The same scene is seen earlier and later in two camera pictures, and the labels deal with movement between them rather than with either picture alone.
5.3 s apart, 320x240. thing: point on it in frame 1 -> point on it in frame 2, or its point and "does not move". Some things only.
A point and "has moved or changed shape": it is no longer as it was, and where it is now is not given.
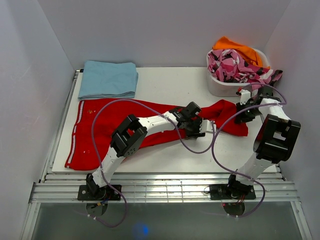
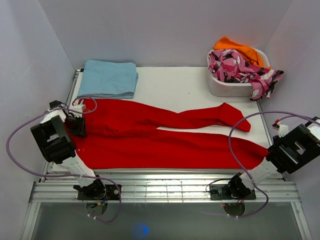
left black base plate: (84, 193) does not move
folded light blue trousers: (107, 80) does not move
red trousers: (91, 145) has moved or changed shape
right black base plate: (221, 192) does not move
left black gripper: (195, 134) -> (80, 131)
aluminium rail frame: (58, 187) does not move
